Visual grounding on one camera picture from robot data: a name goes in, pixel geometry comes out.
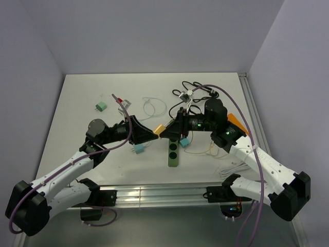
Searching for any aluminium rail frame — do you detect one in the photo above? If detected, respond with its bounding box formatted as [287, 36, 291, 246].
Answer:
[15, 73, 309, 247]

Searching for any teal plug adapter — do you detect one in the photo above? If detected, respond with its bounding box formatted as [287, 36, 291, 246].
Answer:
[179, 138, 190, 148]

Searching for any green plug adapter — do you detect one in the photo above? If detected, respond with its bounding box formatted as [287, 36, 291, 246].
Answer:
[95, 101, 107, 112]

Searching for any yellow plug adapter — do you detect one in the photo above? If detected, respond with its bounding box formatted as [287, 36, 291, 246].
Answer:
[153, 124, 166, 136]

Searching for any light blue plug adapter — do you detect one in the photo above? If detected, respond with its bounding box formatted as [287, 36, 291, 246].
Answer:
[131, 144, 148, 154]

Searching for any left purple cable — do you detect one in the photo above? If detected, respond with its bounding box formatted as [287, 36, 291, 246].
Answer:
[9, 94, 134, 235]

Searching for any black power cord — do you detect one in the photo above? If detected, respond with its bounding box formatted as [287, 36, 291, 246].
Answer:
[168, 81, 220, 121]

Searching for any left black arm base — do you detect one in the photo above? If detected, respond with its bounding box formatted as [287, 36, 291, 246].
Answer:
[79, 190, 118, 227]

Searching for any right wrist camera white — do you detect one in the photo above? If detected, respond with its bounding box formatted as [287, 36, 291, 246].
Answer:
[178, 90, 193, 112]

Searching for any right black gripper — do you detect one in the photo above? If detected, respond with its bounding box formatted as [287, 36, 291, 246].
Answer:
[160, 107, 216, 140]

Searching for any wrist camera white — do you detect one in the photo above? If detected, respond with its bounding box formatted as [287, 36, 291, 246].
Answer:
[178, 90, 193, 112]
[118, 98, 131, 116]

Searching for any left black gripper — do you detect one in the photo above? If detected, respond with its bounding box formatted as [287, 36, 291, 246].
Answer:
[101, 115, 158, 145]

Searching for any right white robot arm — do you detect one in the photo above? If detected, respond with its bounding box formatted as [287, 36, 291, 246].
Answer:
[160, 99, 310, 221]

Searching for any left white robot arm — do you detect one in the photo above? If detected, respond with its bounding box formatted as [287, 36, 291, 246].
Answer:
[5, 115, 158, 236]

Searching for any orange rectangular block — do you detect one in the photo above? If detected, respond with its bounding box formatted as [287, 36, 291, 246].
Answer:
[227, 113, 249, 136]

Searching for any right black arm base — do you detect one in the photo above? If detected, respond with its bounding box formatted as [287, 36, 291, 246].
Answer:
[203, 186, 253, 221]

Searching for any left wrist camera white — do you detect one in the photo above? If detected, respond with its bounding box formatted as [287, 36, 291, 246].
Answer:
[118, 98, 131, 116]

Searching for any green power strip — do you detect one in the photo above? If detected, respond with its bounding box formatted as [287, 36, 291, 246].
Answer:
[168, 139, 179, 168]

